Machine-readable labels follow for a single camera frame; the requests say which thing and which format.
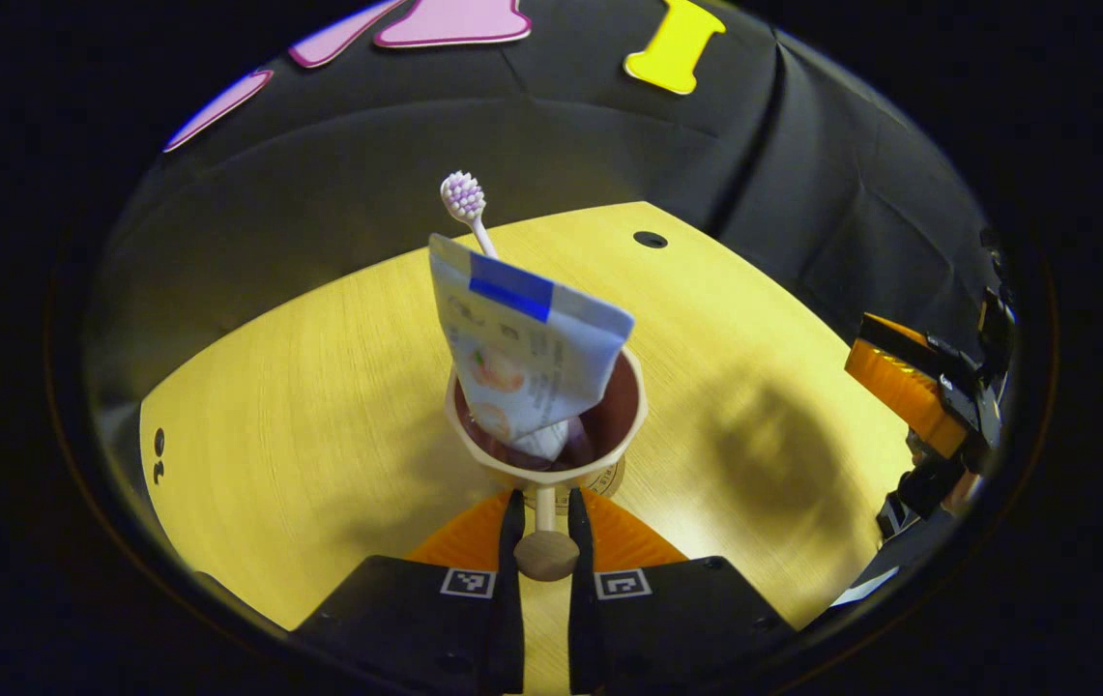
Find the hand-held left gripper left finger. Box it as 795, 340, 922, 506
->
295, 488, 526, 696

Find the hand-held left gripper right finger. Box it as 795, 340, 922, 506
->
567, 488, 796, 696

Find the beige cup with wooden handle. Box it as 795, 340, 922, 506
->
444, 346, 650, 583

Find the white toothpaste tube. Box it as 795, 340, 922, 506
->
428, 233, 636, 461

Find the pale purple toothbrush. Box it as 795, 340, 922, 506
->
440, 171, 499, 260

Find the wooden desktop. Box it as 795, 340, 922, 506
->
138, 201, 914, 696

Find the black backdrop cloth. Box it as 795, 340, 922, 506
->
82, 0, 1006, 465

